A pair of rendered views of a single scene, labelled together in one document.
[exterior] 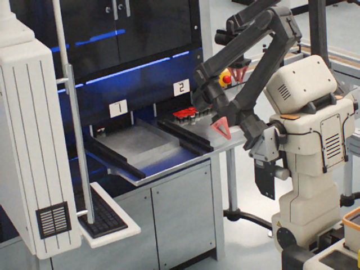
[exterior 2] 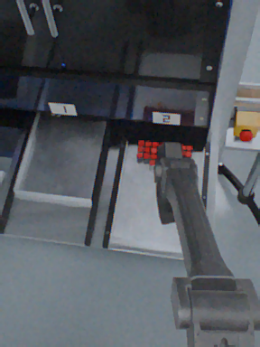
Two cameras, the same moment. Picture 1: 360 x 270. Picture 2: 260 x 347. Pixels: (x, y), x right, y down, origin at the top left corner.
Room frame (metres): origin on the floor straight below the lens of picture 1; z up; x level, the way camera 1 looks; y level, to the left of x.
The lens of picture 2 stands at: (2.61, -0.50, 2.23)
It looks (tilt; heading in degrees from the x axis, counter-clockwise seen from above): 60 degrees down; 51
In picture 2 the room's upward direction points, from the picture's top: 10 degrees counter-clockwise
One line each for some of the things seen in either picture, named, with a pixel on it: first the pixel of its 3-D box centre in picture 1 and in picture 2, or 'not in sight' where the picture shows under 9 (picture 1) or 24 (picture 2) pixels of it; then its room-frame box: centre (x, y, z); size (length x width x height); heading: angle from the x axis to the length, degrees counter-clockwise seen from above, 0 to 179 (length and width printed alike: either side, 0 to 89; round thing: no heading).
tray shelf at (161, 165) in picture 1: (174, 138); (109, 178); (2.99, 0.03, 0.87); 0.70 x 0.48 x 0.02; 124
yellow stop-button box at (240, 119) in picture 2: (220, 76); (246, 122); (3.38, -0.21, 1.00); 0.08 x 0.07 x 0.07; 34
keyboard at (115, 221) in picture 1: (90, 207); not in sight; (2.53, 0.37, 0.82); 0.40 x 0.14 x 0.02; 26
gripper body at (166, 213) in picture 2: (237, 55); (171, 198); (2.94, -0.26, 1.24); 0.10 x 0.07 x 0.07; 48
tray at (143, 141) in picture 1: (132, 140); (63, 150); (2.95, 0.21, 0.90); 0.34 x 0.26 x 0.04; 34
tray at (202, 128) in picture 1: (210, 124); (159, 192); (3.05, -0.13, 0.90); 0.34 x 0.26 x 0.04; 33
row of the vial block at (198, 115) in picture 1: (195, 116); (163, 160); (3.14, -0.07, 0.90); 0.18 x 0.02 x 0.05; 123
